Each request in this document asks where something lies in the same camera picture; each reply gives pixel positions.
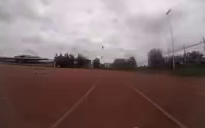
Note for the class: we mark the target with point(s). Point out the tall light pole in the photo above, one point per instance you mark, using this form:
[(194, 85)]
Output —
[(102, 55), (172, 40)]

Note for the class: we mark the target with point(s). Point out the row of trees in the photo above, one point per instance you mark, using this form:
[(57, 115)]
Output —
[(73, 61)]

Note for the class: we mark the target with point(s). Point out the red running track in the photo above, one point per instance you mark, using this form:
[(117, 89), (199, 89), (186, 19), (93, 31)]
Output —
[(113, 103)]

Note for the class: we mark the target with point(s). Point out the low grandstand building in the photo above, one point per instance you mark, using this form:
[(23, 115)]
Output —
[(23, 60)]

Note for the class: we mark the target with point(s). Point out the grass strip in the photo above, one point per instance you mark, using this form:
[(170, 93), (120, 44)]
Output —
[(190, 70)]

